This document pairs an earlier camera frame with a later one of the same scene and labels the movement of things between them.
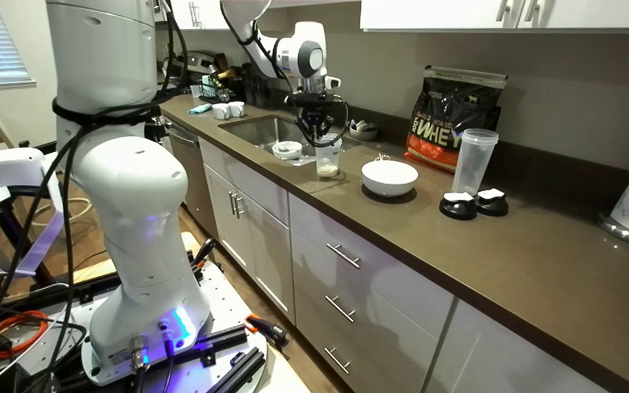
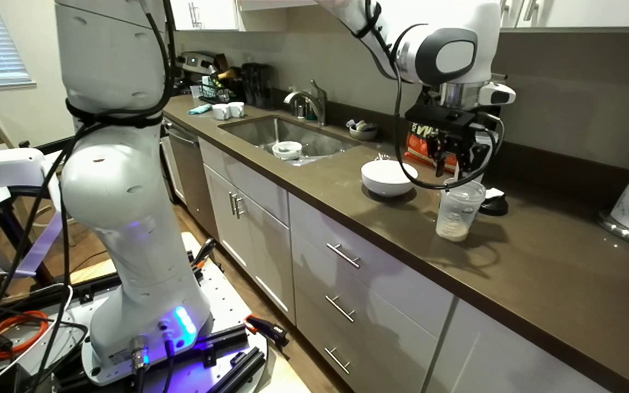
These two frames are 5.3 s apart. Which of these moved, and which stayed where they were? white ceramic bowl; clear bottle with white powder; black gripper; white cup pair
Moved: clear bottle with white powder; black gripper
Stayed: white ceramic bowl; white cup pair
